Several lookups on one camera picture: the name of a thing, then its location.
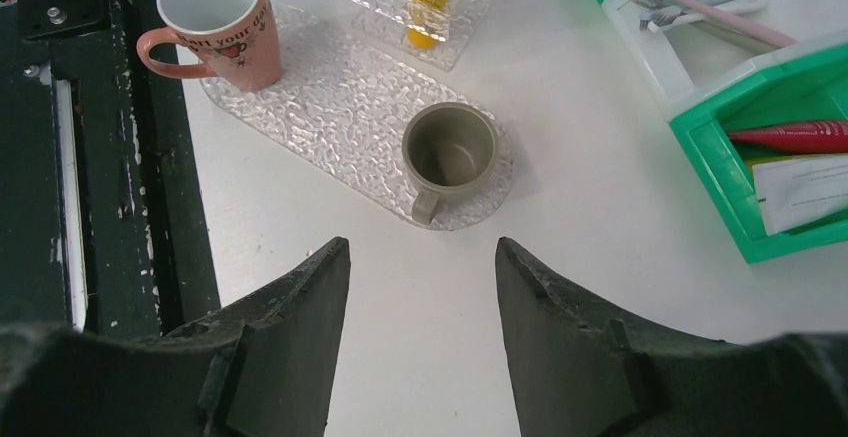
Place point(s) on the clear acrylic holder box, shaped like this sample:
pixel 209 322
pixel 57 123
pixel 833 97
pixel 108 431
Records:
pixel 435 32

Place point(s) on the pink toothbrush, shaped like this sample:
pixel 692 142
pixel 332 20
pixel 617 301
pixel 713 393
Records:
pixel 744 25

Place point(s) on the grey ceramic mug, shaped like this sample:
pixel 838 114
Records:
pixel 450 151

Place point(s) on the red toothpaste tube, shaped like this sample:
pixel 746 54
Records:
pixel 808 137

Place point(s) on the clear textured oval tray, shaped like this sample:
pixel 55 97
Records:
pixel 341 105

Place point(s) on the black front rail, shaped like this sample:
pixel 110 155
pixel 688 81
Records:
pixel 102 222

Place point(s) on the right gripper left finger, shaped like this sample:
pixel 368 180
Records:
pixel 261 366

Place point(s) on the white toothpaste tube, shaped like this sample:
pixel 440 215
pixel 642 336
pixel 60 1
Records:
pixel 801 190

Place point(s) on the green bin with toothpaste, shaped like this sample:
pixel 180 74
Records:
pixel 811 87

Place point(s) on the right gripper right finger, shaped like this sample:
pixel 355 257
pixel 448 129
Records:
pixel 580 365

